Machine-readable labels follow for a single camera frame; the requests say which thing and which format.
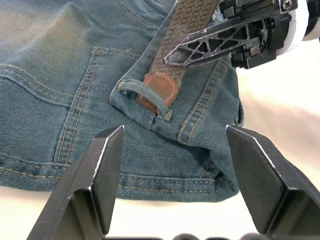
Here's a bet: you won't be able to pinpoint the blue denim shorts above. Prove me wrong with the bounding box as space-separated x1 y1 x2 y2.
0 0 245 204

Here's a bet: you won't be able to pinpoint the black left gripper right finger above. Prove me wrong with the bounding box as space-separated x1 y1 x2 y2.
225 124 320 236

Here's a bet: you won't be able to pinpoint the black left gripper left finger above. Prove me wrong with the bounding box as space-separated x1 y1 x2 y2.
26 124 125 240

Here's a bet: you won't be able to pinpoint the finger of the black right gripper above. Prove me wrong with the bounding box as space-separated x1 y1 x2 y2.
163 16 252 67

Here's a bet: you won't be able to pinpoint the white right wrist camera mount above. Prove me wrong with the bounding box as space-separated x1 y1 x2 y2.
274 0 320 56

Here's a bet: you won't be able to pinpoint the brown braided belt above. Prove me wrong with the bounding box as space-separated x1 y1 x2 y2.
136 0 221 113

